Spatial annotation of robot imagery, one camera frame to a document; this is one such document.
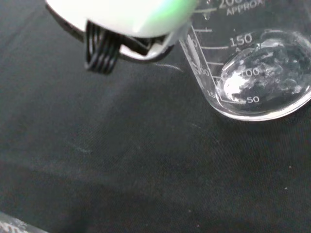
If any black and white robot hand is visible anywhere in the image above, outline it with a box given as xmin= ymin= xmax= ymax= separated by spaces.
xmin=44 ymin=0 xmax=200 ymax=76

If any small clear glass beaker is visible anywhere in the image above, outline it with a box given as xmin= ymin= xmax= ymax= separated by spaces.
xmin=0 ymin=210 xmax=37 ymax=233

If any black bench cloth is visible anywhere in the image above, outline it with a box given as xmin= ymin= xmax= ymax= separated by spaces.
xmin=0 ymin=0 xmax=311 ymax=233

